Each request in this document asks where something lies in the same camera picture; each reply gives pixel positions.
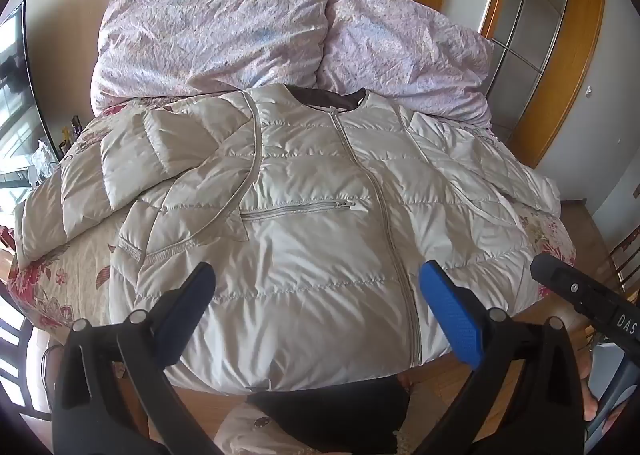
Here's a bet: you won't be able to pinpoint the black framed screen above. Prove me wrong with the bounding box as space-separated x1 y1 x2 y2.
0 0 63 196

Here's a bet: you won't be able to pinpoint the wooden chair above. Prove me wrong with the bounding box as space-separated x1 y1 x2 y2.
607 225 640 296

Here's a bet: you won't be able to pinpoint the white printed cloth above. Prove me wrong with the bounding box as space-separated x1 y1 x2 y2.
215 405 306 455

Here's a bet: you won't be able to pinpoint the frosted glass door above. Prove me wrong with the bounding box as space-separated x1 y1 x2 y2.
487 0 571 146

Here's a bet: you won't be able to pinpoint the wooden sliding wardrobe door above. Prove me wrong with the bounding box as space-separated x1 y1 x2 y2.
479 0 607 168

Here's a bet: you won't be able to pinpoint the person's right hand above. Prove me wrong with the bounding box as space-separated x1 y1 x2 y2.
579 349 602 423

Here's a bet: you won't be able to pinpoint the person's black pants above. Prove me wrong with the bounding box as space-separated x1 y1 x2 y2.
245 375 413 455

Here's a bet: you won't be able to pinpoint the floral bed sheet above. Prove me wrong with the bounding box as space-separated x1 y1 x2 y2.
7 102 576 331

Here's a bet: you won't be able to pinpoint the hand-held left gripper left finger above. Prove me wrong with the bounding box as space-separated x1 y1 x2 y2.
52 261 226 455

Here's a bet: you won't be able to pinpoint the beige quilted down jacket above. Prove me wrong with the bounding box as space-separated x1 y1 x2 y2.
15 85 561 393

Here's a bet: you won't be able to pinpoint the pink crinkled pillow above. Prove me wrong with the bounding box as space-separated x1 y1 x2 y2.
317 0 496 128
90 0 336 111

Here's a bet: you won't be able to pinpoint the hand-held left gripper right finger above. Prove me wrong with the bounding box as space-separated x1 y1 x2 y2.
410 260 586 455

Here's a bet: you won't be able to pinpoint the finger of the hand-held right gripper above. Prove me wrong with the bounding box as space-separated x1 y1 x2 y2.
530 254 602 322

